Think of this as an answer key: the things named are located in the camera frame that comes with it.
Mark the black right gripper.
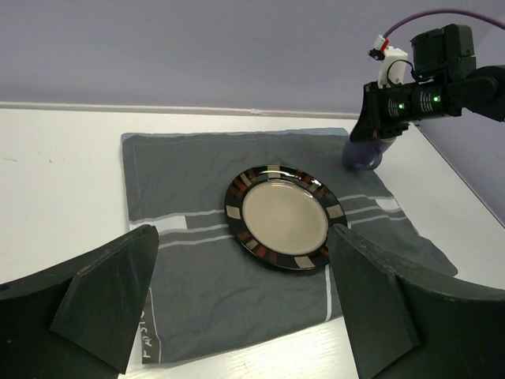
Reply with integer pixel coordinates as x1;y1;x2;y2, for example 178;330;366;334
350;24;504;142

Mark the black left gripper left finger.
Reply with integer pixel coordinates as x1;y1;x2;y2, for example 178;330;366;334
1;225;159;378

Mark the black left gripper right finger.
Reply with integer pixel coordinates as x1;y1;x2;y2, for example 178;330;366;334
327;224;504;378

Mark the purple mug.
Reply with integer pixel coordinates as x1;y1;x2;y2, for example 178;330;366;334
342;137;396;171

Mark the grey striped cloth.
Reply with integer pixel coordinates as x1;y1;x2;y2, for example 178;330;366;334
120;126;458;366

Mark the dark rimmed dinner plate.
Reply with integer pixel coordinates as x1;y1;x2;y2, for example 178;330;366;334
223;164;347;271

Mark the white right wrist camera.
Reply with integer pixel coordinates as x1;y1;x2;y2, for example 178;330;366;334
368;35;408;88

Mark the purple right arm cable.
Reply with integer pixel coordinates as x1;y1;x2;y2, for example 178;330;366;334
384;7;505;44

